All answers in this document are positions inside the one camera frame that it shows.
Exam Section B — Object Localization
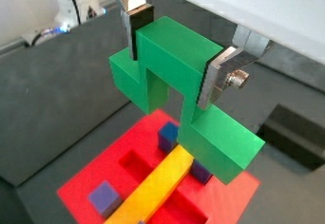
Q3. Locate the left dark blue block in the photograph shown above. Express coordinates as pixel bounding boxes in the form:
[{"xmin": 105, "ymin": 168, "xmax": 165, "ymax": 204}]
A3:
[{"xmin": 157, "ymin": 121, "xmax": 177, "ymax": 153}]

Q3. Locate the dark blue block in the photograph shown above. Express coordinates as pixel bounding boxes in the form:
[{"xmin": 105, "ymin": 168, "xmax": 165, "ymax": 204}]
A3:
[
  {"xmin": 190, "ymin": 159, "xmax": 212, "ymax": 185},
  {"xmin": 157, "ymin": 121, "xmax": 177, "ymax": 153}
]

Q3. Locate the green bridge-shaped block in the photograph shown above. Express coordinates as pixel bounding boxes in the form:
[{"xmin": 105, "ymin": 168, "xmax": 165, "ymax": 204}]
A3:
[{"xmin": 108, "ymin": 15, "xmax": 266, "ymax": 186}]

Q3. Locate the black fixture block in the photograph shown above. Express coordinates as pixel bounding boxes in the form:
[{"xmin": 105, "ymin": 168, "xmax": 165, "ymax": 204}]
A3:
[{"xmin": 256, "ymin": 104, "xmax": 325, "ymax": 170}]

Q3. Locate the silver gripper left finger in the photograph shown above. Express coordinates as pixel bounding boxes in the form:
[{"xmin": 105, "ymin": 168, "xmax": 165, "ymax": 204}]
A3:
[{"xmin": 115, "ymin": 0, "xmax": 153, "ymax": 60}]

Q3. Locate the right dark blue block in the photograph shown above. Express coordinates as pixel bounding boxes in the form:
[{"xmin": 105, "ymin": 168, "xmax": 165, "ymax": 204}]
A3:
[{"xmin": 190, "ymin": 159, "xmax": 212, "ymax": 185}]

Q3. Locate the yellow long bar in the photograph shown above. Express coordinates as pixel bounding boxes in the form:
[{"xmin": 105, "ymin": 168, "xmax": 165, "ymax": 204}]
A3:
[{"xmin": 103, "ymin": 145, "xmax": 192, "ymax": 224}]

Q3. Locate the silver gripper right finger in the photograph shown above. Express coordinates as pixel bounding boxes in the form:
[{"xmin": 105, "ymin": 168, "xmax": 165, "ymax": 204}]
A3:
[{"xmin": 196, "ymin": 26, "xmax": 272, "ymax": 109}]

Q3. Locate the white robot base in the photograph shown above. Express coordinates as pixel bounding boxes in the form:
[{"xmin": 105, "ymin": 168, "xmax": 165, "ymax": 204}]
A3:
[{"xmin": 21, "ymin": 0, "xmax": 105, "ymax": 47}]

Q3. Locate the red base board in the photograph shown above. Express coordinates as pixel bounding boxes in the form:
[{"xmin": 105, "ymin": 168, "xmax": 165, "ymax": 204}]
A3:
[{"xmin": 57, "ymin": 110, "xmax": 260, "ymax": 224}]

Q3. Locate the left purple block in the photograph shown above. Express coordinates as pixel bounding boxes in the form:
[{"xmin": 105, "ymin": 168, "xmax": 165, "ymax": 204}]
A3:
[{"xmin": 87, "ymin": 181, "xmax": 123, "ymax": 218}]

